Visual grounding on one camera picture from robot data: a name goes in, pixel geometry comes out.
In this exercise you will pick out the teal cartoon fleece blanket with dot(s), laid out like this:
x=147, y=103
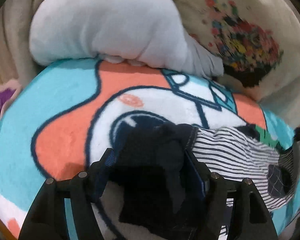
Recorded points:
x=76, y=109

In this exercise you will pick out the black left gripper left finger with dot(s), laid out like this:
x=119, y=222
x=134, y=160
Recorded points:
x=64, y=207

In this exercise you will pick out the striped navy white pants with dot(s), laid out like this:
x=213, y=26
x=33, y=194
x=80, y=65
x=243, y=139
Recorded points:
x=154, y=193

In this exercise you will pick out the white pillow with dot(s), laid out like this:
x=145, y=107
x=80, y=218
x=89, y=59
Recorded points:
x=141, y=32

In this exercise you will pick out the cream floral pillow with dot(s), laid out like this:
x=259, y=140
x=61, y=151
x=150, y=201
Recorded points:
x=258, y=40

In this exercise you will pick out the beige curtain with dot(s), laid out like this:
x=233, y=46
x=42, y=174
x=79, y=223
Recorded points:
x=15, y=58

